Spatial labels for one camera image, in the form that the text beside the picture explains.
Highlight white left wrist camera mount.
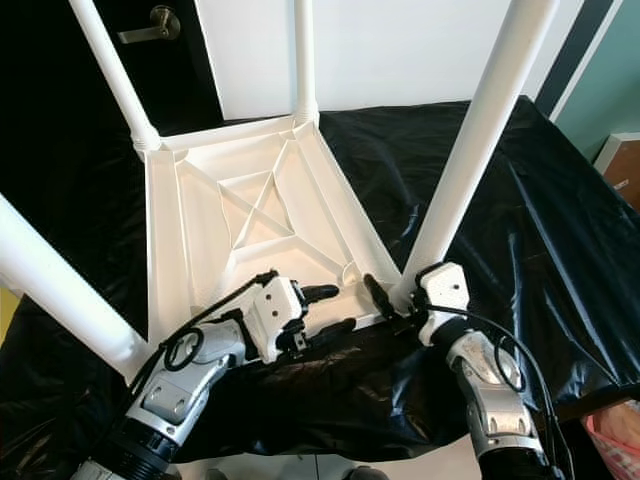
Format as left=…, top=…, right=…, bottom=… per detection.
left=240, top=275, right=309, bottom=361

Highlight black plastic table cover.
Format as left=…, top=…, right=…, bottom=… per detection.
left=0, top=95, right=640, bottom=479

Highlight metal door handle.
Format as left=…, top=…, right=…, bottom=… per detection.
left=117, top=5, right=183, bottom=44

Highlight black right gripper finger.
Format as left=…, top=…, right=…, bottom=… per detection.
left=363, top=272, right=401, bottom=320

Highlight white plastic table leg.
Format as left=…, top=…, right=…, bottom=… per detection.
left=68, top=0, right=163, bottom=153
left=292, top=0, right=321, bottom=126
left=0, top=195, right=151, bottom=379
left=392, top=0, right=561, bottom=296

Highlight red plastic bag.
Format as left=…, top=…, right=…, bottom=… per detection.
left=585, top=400, right=640, bottom=480

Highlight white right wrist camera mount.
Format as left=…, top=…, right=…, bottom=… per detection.
left=415, top=262, right=471, bottom=346

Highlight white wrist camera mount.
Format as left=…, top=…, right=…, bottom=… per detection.
left=415, top=262, right=471, bottom=346
left=240, top=275, right=309, bottom=361

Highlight dark grey wall post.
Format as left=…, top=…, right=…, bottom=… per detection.
left=535, top=0, right=616, bottom=116

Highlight yellow box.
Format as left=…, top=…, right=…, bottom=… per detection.
left=0, top=285, right=21, bottom=336

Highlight white brown cabinet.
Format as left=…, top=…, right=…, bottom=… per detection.
left=595, top=132, right=640, bottom=206

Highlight white board panel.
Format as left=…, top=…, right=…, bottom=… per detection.
left=192, top=0, right=591, bottom=119

